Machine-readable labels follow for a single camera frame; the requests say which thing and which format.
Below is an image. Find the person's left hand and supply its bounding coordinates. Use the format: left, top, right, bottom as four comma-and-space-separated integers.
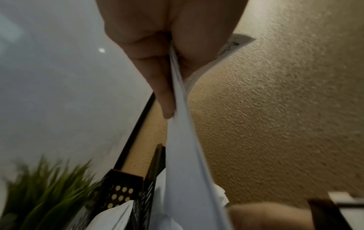
95, 0, 251, 119

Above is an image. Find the person's right hand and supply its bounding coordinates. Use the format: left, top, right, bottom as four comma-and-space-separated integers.
227, 202, 316, 230

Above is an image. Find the printed paper sheet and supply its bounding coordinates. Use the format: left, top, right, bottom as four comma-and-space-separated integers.
150, 168, 230, 230
89, 199, 135, 230
162, 33, 257, 230

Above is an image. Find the black right wrist band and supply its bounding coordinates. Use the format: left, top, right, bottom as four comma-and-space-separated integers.
308, 191, 364, 230

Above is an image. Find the black corner trim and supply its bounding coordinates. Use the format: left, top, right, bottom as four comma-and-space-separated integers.
113, 92, 157, 171

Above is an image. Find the green potted plant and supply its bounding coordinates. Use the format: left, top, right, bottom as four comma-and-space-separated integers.
0, 155, 100, 230

